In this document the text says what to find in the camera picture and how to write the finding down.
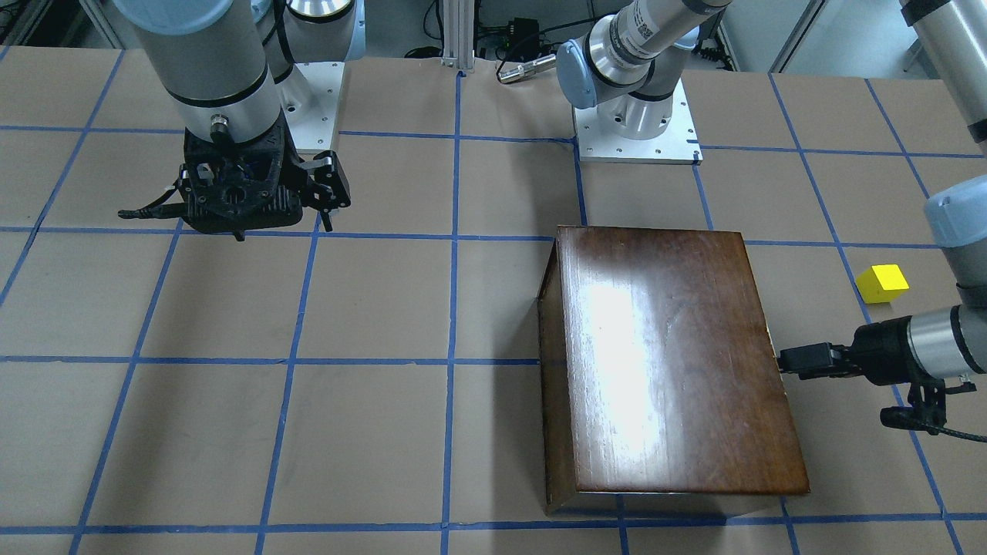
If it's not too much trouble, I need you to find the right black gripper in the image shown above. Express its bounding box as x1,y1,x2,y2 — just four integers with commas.
180,127,352,236

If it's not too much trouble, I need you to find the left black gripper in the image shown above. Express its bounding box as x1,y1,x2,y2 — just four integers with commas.
776,318,922,386

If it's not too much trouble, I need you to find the yellow cube block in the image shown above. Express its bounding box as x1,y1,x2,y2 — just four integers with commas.
854,264,910,304

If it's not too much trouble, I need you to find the dark wooden drawer cabinet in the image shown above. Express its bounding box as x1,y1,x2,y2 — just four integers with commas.
538,226,810,517

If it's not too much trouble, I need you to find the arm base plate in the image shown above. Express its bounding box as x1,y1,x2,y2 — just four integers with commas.
572,80,704,165
278,61,345,153

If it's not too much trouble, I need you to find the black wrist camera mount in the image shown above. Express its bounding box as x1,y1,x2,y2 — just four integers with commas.
879,376,986,443

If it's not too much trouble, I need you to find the aluminium frame post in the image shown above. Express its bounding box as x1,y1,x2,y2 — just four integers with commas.
440,0,476,74

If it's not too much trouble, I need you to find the silver cable connector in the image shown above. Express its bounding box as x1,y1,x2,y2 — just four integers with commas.
497,54,556,85

